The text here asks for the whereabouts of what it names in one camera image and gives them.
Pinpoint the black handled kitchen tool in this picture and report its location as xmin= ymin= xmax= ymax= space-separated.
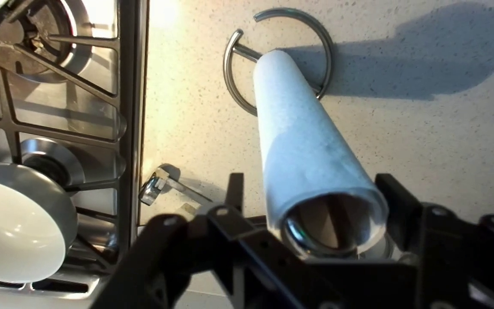
xmin=139 ymin=162 xmax=214 ymax=207

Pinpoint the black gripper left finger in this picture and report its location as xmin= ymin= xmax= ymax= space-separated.
xmin=91 ymin=169 xmax=317 ymax=309

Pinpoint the stainless steel gas stove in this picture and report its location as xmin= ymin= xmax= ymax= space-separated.
xmin=0 ymin=0 xmax=151 ymax=309

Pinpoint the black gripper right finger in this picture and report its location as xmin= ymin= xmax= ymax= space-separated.
xmin=374 ymin=171 xmax=494 ymax=309

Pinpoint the white frying pan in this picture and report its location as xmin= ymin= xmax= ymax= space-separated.
xmin=0 ymin=161 xmax=80 ymax=286

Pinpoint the metal paper towel stand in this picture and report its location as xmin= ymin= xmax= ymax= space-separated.
xmin=221 ymin=4 xmax=377 ymax=257

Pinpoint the white paper towel roll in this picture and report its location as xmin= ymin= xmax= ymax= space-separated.
xmin=252 ymin=47 xmax=391 ymax=257

